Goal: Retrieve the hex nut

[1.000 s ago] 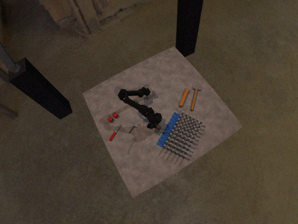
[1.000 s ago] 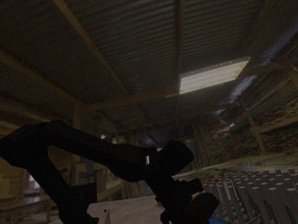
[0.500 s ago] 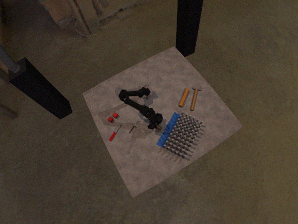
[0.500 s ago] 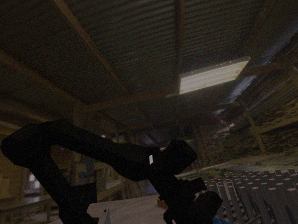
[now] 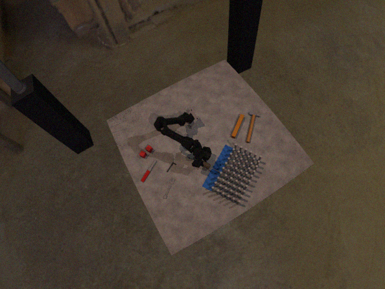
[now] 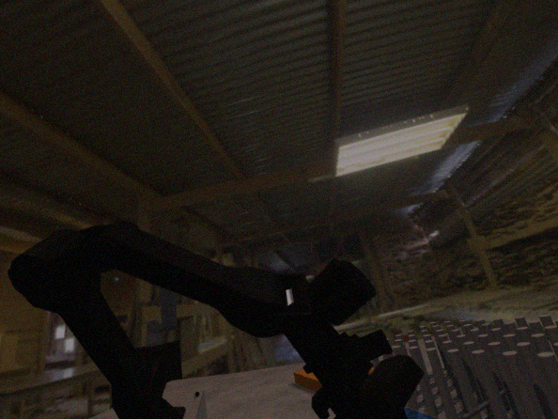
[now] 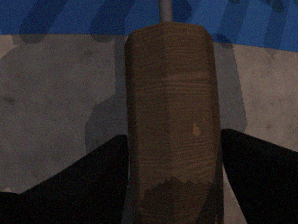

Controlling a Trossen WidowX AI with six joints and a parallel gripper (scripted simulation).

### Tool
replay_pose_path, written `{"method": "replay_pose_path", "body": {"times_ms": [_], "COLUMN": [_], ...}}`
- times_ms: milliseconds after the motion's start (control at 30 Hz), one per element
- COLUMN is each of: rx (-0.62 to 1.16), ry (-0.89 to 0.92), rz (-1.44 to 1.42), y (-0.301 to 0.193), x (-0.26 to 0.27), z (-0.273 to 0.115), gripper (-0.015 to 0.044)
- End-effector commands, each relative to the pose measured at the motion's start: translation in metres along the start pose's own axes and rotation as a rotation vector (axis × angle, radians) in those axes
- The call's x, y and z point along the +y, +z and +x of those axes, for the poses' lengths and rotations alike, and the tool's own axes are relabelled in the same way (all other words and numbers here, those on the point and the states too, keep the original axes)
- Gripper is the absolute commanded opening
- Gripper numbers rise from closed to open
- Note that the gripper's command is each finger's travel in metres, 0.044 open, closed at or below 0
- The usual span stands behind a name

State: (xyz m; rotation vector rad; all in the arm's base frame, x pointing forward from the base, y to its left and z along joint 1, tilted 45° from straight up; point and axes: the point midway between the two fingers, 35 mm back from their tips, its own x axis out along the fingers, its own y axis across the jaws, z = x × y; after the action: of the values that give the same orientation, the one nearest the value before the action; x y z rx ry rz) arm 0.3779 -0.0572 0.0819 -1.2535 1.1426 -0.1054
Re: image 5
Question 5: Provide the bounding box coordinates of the small red block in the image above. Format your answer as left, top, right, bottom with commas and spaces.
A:
145, 145, 153, 153
139, 151, 147, 158

